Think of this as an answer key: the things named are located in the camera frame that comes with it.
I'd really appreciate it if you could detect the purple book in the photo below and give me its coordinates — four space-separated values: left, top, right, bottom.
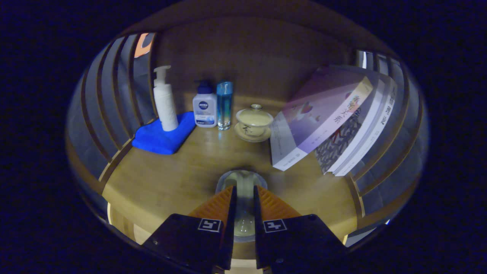
269 65 374 171

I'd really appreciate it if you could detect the blue folded cloth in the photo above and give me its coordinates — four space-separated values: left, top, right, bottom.
132 111 196 155

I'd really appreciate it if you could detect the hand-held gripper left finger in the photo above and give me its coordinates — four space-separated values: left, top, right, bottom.
141 185 238 274

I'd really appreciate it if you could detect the white pump bottle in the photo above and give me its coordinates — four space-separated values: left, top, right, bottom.
153 65 179 132

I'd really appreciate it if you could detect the wooden cabinet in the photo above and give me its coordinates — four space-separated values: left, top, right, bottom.
65 2 430 272

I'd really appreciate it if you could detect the black and white patterned book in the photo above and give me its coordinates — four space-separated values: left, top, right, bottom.
314 82 381 175

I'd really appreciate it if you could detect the white bottle with blue cap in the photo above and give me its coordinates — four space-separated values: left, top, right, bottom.
192 80 218 128

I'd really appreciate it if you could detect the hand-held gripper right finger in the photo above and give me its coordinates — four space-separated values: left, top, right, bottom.
253 185 347 274

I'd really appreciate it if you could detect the white book with printed spine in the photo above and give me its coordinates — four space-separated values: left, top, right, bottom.
334 78 398 177

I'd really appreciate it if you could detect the beige lidded tea cup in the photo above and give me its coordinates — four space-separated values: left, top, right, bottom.
234 104 274 143

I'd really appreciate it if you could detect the wooden countertop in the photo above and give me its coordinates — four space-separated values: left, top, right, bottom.
102 95 358 259

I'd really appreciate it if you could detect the clear blue bottle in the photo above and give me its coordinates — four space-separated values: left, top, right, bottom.
216 81 233 131

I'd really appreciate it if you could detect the thin white book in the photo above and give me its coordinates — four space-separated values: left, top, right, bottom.
326 74 388 175

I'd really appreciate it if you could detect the clear glass cup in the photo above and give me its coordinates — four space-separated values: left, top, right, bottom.
216 170 267 242

